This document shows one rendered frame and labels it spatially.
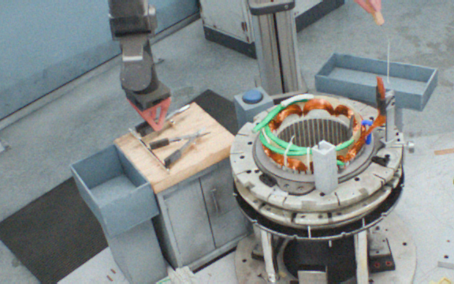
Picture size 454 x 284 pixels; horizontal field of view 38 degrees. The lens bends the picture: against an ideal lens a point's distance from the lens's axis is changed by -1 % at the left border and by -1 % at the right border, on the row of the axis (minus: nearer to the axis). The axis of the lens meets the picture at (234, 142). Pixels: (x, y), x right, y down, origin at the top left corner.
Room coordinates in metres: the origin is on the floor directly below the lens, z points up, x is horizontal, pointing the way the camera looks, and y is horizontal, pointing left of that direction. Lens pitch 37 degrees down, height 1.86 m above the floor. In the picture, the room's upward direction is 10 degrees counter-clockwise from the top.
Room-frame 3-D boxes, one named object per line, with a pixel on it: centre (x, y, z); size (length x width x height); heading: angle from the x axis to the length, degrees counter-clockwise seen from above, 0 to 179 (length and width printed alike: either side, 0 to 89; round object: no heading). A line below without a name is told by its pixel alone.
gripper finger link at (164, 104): (1.12, 0.15, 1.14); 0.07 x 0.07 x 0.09; 28
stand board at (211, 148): (1.09, 0.12, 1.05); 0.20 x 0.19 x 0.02; 116
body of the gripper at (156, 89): (1.12, 0.15, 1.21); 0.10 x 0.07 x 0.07; 28
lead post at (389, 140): (0.92, -0.28, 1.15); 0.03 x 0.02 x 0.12; 114
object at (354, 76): (1.21, -0.33, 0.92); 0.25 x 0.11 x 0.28; 53
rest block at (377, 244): (0.93, -0.25, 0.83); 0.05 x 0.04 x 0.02; 176
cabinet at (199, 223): (1.09, 0.12, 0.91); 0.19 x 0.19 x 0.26; 26
